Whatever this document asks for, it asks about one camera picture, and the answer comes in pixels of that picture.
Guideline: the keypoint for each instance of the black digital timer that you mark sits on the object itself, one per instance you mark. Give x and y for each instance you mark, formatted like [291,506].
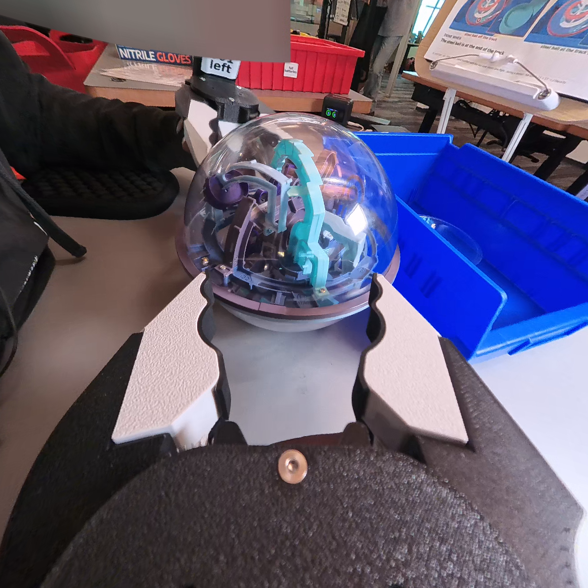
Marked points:
[337,107]

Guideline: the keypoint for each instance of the person's left forearm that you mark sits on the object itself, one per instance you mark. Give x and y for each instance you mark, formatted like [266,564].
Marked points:
[83,119]

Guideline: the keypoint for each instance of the blue glove box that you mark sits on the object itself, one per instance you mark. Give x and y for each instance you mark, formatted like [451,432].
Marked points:
[152,55]

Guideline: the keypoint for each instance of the black backpack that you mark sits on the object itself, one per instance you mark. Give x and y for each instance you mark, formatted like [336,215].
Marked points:
[23,276]

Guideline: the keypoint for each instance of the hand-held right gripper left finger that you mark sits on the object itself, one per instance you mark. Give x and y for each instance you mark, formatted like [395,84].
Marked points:
[170,386]

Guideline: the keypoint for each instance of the blue plastic bin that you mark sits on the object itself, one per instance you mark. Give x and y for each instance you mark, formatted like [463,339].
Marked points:
[514,230]

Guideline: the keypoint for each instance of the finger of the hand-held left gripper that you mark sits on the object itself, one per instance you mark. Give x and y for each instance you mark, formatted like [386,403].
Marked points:
[197,119]

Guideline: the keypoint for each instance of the wooden instruction board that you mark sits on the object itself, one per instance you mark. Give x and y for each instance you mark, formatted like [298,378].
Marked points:
[514,37]

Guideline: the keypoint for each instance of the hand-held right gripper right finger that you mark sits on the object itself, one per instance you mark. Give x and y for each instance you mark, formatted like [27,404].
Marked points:
[409,386]

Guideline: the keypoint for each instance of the clear plastic maze ball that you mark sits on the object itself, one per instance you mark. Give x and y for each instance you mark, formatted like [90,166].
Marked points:
[289,220]

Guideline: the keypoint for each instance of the clear plastic ball stand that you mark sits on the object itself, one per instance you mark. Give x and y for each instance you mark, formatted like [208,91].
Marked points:
[455,243]

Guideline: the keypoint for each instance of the red plastic bin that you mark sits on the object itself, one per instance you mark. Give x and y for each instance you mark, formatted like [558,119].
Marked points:
[312,64]

